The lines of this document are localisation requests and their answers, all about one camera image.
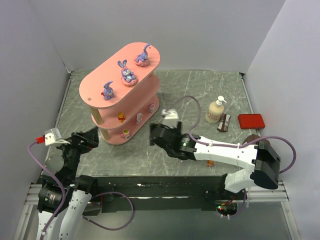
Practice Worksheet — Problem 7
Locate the pink white egg toy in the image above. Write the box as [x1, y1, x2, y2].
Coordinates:
[147, 102, 157, 113]

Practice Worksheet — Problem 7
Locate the pink blue patterned egg toy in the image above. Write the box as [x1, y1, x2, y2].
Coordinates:
[136, 112, 144, 125]

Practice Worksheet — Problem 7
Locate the pink toy with yellow top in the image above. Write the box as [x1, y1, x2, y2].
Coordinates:
[120, 128, 131, 140]

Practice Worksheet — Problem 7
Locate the orange bear toy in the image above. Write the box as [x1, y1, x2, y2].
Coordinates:
[207, 161, 214, 168]
[117, 112, 126, 123]

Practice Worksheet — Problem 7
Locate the small purple bunny toy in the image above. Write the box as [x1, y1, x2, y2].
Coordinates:
[101, 80, 114, 101]

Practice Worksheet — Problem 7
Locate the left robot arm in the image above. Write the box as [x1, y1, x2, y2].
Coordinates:
[35, 127, 99, 240]

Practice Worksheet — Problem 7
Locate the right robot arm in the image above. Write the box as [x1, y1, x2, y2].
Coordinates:
[149, 123, 281, 193]

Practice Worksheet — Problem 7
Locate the pink three-tier shelf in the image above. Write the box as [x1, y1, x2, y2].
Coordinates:
[79, 42, 161, 145]

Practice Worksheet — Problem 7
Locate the brown snack packet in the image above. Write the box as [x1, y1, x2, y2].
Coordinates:
[217, 113, 231, 133]

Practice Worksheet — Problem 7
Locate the cream pump lotion bottle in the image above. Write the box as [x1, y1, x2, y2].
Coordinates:
[205, 96, 226, 124]

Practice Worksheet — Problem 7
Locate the red rectangular box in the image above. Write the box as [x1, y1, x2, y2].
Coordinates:
[237, 114, 265, 130]

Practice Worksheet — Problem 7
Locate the electronics board with leds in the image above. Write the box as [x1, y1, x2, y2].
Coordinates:
[216, 202, 238, 217]

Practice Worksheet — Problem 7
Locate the brown and green roll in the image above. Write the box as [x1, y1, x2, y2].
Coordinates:
[242, 134, 270, 145]

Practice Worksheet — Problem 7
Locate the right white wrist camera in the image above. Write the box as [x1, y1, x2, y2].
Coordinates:
[161, 109, 179, 129]

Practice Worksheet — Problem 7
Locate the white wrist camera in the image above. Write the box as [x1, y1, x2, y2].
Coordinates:
[35, 127, 70, 147]
[161, 109, 179, 129]

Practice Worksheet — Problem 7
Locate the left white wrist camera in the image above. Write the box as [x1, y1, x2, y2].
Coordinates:
[35, 127, 70, 147]

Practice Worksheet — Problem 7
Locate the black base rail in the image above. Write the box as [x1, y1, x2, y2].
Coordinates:
[90, 174, 248, 213]

